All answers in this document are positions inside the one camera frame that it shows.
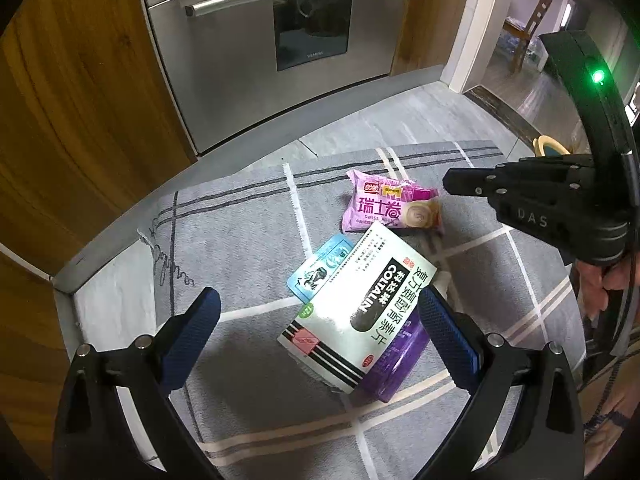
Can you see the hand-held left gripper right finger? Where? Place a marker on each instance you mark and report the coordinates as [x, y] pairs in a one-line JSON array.
[[450, 347]]

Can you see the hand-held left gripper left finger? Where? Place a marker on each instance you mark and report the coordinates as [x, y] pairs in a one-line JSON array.
[[192, 340]]

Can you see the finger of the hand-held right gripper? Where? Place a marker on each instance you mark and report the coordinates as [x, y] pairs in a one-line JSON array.
[[520, 175]]

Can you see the white medicine box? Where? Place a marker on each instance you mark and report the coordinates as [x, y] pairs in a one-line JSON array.
[[350, 305]]

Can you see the pink snack packet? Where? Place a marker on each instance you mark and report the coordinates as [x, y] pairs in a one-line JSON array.
[[385, 205]]

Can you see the person's right forearm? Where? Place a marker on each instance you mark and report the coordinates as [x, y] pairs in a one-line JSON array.
[[622, 410]]

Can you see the person's right hand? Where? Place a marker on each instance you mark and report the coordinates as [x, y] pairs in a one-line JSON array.
[[592, 287]]

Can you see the purple packet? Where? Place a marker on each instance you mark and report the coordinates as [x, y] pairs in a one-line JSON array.
[[395, 360]]

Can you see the dark door threshold strip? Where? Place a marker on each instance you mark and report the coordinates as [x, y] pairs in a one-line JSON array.
[[500, 110]]

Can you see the grey striped rug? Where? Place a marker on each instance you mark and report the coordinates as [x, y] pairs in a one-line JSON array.
[[240, 240]]

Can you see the light blue picture packet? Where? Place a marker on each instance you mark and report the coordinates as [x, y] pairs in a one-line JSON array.
[[315, 272]]

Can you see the wooden chair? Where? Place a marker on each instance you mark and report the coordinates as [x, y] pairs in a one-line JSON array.
[[540, 12]]

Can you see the wooden cabinet panel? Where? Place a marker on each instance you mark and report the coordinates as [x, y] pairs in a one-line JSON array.
[[435, 15]]

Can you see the stainless steel oven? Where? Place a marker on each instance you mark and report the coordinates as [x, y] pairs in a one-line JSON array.
[[225, 70]]

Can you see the white door frame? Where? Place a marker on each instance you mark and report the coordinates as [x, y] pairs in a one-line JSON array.
[[472, 25]]

